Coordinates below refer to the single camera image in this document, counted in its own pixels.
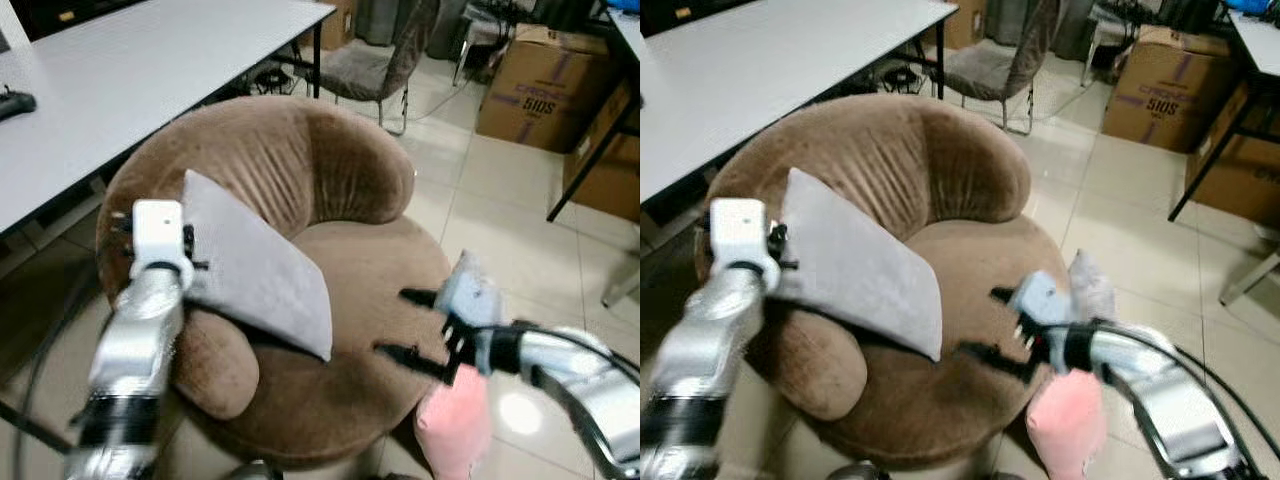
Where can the small brown cardboard box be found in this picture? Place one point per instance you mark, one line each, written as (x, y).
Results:
(340, 25)
(965, 22)

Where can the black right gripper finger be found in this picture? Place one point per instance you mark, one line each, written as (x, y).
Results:
(1005, 296)
(995, 360)
(420, 297)
(415, 362)

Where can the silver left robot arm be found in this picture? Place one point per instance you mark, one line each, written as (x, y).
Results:
(715, 330)
(135, 340)

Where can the cardboard box purple print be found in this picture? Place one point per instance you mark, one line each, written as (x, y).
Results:
(540, 90)
(1160, 90)

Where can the black controller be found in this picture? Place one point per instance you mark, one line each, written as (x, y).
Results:
(15, 103)

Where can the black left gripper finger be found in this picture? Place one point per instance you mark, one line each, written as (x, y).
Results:
(190, 237)
(776, 236)

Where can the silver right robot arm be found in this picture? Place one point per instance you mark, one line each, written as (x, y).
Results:
(1150, 370)
(580, 360)

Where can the brown round sofa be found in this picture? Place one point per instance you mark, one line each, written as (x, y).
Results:
(900, 150)
(380, 270)

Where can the robot left leg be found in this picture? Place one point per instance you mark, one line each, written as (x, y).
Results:
(860, 472)
(255, 471)

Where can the long white table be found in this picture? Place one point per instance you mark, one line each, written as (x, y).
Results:
(780, 60)
(150, 70)

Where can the pink pillow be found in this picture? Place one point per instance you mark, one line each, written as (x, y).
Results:
(455, 430)
(1065, 430)

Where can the plain brown cardboard box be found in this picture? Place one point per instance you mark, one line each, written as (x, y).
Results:
(615, 170)
(1250, 170)

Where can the grey curtain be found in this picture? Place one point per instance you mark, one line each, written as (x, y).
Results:
(375, 20)
(1070, 30)

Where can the blue object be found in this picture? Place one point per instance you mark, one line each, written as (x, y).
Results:
(625, 4)
(1255, 5)

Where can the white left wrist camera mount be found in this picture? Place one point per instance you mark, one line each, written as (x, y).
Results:
(738, 230)
(158, 230)

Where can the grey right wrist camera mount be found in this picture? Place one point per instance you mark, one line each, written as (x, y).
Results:
(1040, 300)
(468, 298)

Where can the grey chair metal legs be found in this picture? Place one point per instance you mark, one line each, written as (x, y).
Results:
(985, 70)
(365, 70)

